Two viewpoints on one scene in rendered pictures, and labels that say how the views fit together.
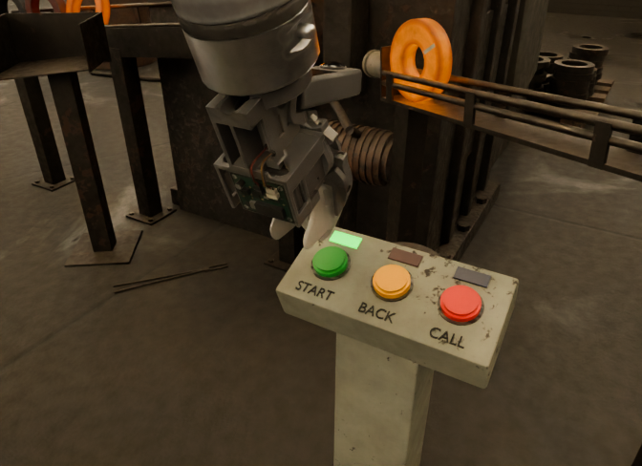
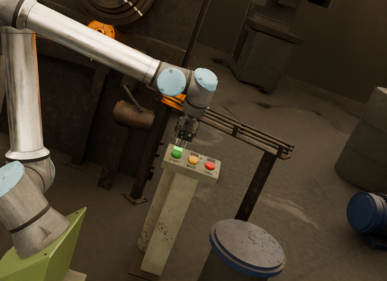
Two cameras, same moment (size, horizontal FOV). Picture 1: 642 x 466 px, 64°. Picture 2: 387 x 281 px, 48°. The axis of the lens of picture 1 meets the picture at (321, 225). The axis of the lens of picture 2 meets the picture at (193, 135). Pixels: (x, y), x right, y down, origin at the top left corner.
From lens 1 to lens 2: 132 cm
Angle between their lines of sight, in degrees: 31
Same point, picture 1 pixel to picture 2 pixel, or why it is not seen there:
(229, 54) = (197, 111)
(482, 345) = (215, 174)
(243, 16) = (203, 106)
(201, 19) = (196, 105)
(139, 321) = not seen: hidden behind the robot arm
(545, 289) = not seen: hidden behind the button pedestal
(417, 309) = (200, 166)
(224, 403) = not seen: hidden behind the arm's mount
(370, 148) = (146, 117)
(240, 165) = (185, 128)
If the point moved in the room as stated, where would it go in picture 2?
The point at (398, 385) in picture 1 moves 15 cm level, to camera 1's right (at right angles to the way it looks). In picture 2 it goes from (190, 187) to (220, 189)
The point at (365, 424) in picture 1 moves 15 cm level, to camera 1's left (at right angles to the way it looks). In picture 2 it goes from (176, 201) to (144, 200)
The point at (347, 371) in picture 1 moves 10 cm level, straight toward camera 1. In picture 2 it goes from (175, 185) to (183, 198)
